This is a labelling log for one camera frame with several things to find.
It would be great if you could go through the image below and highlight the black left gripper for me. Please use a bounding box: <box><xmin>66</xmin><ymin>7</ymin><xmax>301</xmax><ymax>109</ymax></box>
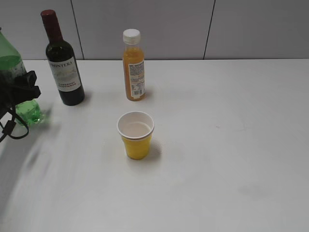
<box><xmin>0</xmin><ymin>71</ymin><xmax>41</xmax><ymax>118</ymax></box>

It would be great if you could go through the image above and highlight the green sprite bottle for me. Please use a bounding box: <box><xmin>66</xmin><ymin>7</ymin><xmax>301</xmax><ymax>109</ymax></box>
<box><xmin>0</xmin><ymin>34</ymin><xmax>44</xmax><ymax>126</ymax></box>

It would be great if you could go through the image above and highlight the yellow paper cup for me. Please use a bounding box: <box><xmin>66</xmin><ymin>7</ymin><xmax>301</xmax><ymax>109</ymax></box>
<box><xmin>117</xmin><ymin>111</ymin><xmax>155</xmax><ymax>160</ymax></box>

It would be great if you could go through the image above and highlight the dark red wine bottle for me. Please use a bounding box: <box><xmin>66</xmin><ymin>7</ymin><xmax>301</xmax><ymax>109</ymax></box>
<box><xmin>41</xmin><ymin>10</ymin><xmax>85</xmax><ymax>106</ymax></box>

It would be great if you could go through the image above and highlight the orange juice bottle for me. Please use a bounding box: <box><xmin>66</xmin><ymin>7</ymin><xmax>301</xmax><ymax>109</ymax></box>
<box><xmin>123</xmin><ymin>29</ymin><xmax>145</xmax><ymax>101</ymax></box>

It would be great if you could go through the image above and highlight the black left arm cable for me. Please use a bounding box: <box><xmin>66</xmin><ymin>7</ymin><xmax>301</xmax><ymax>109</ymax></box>
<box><xmin>0</xmin><ymin>106</ymin><xmax>29</xmax><ymax>143</ymax></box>

